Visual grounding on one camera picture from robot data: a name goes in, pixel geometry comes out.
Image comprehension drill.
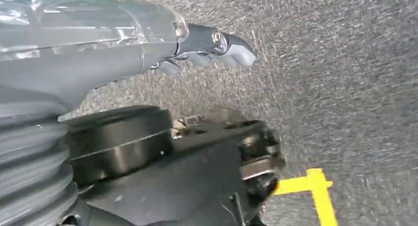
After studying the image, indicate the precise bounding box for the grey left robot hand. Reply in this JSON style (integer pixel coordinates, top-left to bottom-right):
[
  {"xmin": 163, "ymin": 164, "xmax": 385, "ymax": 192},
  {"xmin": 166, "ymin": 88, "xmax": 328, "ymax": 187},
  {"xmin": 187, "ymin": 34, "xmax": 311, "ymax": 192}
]
[{"xmin": 0, "ymin": 0, "xmax": 259, "ymax": 114}]

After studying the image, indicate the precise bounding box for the yellow floor tape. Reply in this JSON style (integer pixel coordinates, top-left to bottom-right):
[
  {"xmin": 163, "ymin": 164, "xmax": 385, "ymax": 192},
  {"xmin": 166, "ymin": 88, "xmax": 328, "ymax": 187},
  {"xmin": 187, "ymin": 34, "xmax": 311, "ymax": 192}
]
[{"xmin": 272, "ymin": 167, "xmax": 339, "ymax": 226}]

